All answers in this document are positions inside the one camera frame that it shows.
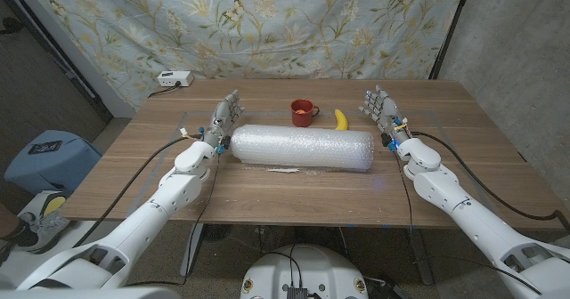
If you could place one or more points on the bubble wrap roll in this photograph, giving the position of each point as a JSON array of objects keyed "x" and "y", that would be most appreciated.
[{"x": 303, "y": 147}]

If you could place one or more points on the white power strip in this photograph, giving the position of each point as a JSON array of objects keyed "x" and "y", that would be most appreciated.
[{"x": 176, "y": 78}]

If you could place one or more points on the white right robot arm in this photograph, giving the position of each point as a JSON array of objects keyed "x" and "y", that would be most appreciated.
[{"x": 472, "y": 219}]

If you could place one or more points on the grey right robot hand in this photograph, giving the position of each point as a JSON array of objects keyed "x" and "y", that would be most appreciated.
[{"x": 385, "y": 112}]

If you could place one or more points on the red cup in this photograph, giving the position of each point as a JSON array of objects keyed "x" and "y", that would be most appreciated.
[{"x": 302, "y": 116}]

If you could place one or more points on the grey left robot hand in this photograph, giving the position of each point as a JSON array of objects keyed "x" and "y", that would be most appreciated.
[{"x": 220, "y": 121}]

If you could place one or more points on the black backdrop stand pole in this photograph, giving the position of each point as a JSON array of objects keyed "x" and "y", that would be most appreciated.
[{"x": 460, "y": 1}]

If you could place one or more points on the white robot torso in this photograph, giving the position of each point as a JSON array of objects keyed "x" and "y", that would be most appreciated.
[{"x": 276, "y": 272}]

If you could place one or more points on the yellow toy banana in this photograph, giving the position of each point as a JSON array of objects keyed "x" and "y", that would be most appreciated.
[{"x": 341, "y": 121}]

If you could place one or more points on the grey table leg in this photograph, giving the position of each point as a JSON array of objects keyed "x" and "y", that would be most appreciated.
[
  {"x": 191, "y": 250},
  {"x": 420, "y": 259}
]

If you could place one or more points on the floral printed backdrop cloth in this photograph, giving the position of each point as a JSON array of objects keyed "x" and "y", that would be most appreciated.
[{"x": 133, "y": 23}]

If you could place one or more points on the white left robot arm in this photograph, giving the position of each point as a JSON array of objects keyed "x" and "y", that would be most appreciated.
[{"x": 147, "y": 219}]

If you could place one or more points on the white paper scrap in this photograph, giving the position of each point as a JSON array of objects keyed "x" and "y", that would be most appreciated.
[{"x": 282, "y": 170}]

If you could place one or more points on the person bare lower leg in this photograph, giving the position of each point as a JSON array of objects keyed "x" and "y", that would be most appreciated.
[{"x": 6, "y": 221}]

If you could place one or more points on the grey white sneaker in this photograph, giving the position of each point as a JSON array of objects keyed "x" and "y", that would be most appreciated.
[{"x": 40, "y": 234}]

